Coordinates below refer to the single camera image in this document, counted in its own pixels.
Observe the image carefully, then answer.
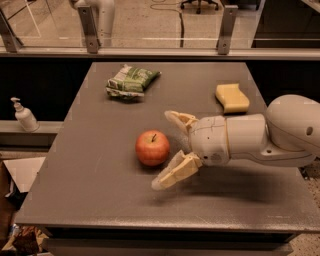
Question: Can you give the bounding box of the cardboard box with paper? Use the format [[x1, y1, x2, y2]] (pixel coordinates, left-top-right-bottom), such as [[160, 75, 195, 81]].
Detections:
[[0, 160, 47, 253]]

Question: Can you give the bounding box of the green chip bag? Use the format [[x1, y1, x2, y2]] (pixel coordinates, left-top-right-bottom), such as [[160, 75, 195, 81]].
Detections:
[[106, 64, 161, 99]]

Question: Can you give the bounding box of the black office chair base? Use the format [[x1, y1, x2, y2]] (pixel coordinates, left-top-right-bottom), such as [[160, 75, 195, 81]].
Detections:
[[179, 0, 219, 14]]

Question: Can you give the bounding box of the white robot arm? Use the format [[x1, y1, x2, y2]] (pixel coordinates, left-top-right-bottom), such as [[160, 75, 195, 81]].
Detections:
[[152, 95, 320, 190]]

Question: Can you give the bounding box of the black floor cable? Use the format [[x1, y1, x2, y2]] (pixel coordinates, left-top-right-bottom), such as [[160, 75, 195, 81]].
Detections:
[[150, 0, 186, 48]]

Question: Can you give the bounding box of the white pipe behind glass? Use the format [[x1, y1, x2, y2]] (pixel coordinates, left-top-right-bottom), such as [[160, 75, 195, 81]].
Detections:
[[69, 0, 115, 48]]

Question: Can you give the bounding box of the metal railing bar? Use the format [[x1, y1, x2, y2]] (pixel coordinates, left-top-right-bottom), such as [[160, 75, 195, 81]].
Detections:
[[0, 47, 320, 61]]

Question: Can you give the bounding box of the yellow sponge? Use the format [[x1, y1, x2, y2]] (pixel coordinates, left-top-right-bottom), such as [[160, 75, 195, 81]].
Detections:
[[215, 84, 250, 114]]

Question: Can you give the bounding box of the metal railing post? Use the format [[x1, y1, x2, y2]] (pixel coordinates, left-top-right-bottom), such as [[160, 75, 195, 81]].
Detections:
[[217, 5, 238, 55], [78, 5, 100, 54]]

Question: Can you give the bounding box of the far left metal post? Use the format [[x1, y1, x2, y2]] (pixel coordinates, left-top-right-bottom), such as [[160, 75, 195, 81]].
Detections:
[[0, 8, 23, 53]]

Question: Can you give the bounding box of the white pump bottle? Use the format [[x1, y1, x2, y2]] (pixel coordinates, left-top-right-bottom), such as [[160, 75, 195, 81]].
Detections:
[[11, 97, 39, 132]]

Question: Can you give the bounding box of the red apple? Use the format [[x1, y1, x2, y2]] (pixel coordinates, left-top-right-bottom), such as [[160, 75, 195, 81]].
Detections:
[[135, 130, 170, 166]]

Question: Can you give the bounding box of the left metal railing post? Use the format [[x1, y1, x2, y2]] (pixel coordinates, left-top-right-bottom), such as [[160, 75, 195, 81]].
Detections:
[[78, 5, 100, 54]]

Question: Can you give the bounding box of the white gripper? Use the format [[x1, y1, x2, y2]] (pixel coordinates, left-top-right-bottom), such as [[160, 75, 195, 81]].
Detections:
[[151, 110, 230, 190]]

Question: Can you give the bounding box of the right metal railing post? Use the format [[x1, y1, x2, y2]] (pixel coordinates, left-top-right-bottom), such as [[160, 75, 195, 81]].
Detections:
[[217, 5, 238, 55]]

